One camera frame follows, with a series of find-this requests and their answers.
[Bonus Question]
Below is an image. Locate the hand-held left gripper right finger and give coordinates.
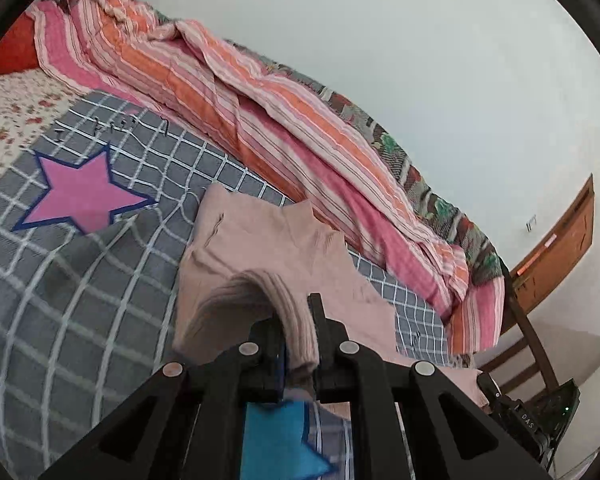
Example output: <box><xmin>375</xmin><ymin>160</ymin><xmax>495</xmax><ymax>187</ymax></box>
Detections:
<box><xmin>307</xmin><ymin>292</ymin><xmax>556</xmax><ymax>480</ymax></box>

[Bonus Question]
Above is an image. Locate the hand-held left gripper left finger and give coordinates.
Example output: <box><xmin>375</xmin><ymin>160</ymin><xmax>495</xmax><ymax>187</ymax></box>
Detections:
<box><xmin>37</xmin><ymin>317</ymin><xmax>286</xmax><ymax>480</ymax></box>

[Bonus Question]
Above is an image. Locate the pink knit sweater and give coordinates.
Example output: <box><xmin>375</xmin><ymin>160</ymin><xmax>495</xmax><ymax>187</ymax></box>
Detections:
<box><xmin>172</xmin><ymin>183</ymin><xmax>486</xmax><ymax>421</ymax></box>

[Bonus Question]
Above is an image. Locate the wooden bed footboard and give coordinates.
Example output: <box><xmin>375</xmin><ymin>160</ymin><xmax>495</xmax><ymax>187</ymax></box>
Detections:
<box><xmin>475</xmin><ymin>255</ymin><xmax>561</xmax><ymax>401</ymax></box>

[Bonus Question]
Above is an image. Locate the wooden door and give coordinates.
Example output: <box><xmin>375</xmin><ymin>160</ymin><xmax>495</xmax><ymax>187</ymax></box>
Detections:
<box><xmin>510</xmin><ymin>174</ymin><xmax>595</xmax><ymax>313</ymax></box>

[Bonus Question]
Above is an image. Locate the grey checked blanket with stars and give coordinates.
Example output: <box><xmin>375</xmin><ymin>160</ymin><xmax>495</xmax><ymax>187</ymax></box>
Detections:
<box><xmin>0</xmin><ymin>91</ymin><xmax>451</xmax><ymax>480</ymax></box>

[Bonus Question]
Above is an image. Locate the floral patchwork quilt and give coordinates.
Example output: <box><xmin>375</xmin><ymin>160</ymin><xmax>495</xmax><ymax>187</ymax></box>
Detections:
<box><xmin>260</xmin><ymin>55</ymin><xmax>503</xmax><ymax>286</ymax></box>

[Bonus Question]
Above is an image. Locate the pink orange striped quilt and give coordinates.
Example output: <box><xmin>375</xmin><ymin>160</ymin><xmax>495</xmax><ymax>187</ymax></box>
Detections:
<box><xmin>32</xmin><ymin>0</ymin><xmax>506</xmax><ymax>353</ymax></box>

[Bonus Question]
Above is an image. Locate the floral bed sheet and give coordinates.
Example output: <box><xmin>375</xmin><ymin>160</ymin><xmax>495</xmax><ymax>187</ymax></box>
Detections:
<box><xmin>0</xmin><ymin>69</ymin><xmax>81</xmax><ymax>201</ymax></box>

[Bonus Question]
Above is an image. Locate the red pillow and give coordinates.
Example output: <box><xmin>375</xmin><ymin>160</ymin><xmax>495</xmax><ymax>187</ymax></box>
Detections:
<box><xmin>0</xmin><ymin>12</ymin><xmax>41</xmax><ymax>78</ymax></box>

